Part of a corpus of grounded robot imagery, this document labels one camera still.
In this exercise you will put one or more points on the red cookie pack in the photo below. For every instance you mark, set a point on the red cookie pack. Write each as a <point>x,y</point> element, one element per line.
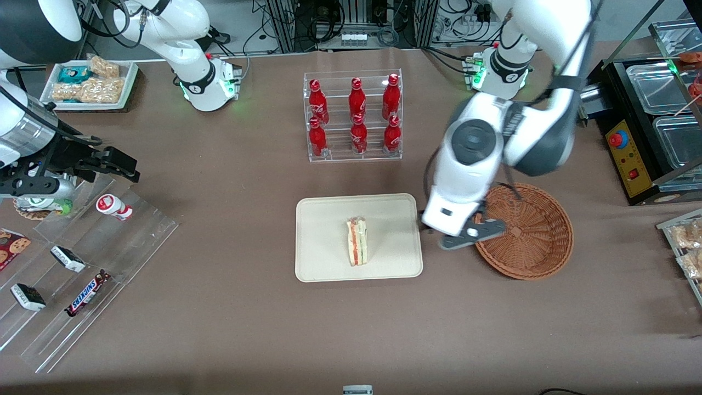
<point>12,248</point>

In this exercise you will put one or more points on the clear bag of fried snacks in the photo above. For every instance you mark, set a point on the clear bag of fried snacks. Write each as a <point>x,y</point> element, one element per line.
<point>693,264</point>
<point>686,235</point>

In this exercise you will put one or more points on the grey metal cylinder fitting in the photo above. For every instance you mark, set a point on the grey metal cylinder fitting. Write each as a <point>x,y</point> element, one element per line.
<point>591,96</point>

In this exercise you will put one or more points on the white red yogurt bottle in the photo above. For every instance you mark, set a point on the white red yogurt bottle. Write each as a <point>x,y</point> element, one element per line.
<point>114,207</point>

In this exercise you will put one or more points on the round green white cup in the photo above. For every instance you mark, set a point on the round green white cup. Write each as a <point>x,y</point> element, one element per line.
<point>41,206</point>

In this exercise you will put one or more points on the clear acrylic bottle rack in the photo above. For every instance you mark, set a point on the clear acrylic bottle rack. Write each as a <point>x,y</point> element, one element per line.
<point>340,153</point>

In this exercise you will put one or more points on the snickers bar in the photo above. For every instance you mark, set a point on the snickers bar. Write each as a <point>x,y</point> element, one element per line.
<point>88,293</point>

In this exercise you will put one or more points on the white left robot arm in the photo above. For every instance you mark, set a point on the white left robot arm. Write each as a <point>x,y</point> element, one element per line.
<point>554,82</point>

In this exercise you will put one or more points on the white snack tray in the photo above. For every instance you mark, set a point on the white snack tray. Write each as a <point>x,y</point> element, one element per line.
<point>129,74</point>

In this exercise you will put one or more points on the black white chocolate bar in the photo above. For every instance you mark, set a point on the black white chocolate bar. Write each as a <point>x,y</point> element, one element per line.
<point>28,297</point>
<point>68,259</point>

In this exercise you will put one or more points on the steel food pan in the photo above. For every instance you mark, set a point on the steel food pan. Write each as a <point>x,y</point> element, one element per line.
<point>655,88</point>
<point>683,142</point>

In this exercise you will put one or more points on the black food warmer yellow panel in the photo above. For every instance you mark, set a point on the black food warmer yellow panel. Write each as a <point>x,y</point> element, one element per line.
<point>630,159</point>

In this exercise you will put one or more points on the red sausage skewer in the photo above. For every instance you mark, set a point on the red sausage skewer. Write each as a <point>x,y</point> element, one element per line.
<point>697,88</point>
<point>692,56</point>

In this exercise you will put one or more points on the clear acrylic stepped display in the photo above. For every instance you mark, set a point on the clear acrylic stepped display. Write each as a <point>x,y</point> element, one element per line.
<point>126,241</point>

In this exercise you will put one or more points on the peanut brittle pack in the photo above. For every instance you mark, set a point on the peanut brittle pack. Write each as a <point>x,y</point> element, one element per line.
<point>104,67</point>
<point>67,91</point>
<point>103,90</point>

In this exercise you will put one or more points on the triangle sandwich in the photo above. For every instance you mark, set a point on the triangle sandwich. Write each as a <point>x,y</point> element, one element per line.
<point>357,244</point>

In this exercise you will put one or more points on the grey metal snack rack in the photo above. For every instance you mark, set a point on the grey metal snack rack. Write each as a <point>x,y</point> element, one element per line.
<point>672,227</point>

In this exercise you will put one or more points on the aluminium frame rack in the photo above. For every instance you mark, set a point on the aluminium frame rack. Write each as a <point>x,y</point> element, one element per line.
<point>285,24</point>

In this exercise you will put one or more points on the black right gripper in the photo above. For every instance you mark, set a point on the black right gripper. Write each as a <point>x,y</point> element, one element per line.
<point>67,155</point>

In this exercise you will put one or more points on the beige plastic tray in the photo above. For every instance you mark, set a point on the beige plastic tray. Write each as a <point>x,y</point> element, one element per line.
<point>323,236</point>

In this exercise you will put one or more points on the white power strip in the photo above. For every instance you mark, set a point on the white power strip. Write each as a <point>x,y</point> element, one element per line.
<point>354,39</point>

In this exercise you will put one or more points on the teal snack packet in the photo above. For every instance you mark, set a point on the teal snack packet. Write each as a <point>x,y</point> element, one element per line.
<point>74,73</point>

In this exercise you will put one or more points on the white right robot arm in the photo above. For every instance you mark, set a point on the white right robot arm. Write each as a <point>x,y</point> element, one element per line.
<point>186,27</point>

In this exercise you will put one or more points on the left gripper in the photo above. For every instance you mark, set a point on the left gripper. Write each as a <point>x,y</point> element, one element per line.
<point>423,224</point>

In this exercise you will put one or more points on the round brown wicker basket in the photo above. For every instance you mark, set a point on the round brown wicker basket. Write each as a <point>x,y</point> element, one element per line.
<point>540,241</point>

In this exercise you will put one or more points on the small grey white device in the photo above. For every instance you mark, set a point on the small grey white device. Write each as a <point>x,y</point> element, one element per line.
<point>357,390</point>

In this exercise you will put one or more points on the red cola bottle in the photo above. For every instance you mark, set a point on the red cola bottle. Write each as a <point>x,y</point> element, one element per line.
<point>391,96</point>
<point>358,136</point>
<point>391,136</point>
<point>317,140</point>
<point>317,101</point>
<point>357,99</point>

